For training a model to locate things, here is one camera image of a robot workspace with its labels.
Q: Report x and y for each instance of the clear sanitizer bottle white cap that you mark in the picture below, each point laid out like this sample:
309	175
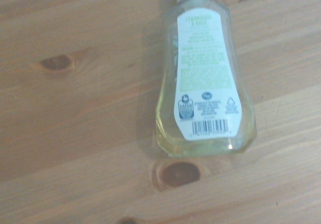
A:
208	83

